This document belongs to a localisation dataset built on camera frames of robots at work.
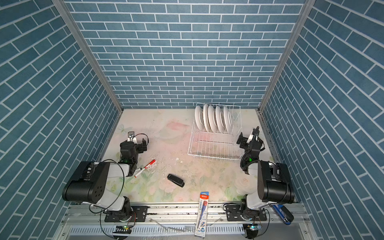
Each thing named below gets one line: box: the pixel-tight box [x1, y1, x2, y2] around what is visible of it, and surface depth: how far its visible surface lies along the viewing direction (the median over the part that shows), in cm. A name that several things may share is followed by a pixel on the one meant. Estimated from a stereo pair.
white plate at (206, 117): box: [203, 104, 212, 132], surface depth 98 cm
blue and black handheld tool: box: [271, 204, 294, 225], surface depth 73 cm
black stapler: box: [167, 173, 185, 188], surface depth 84 cm
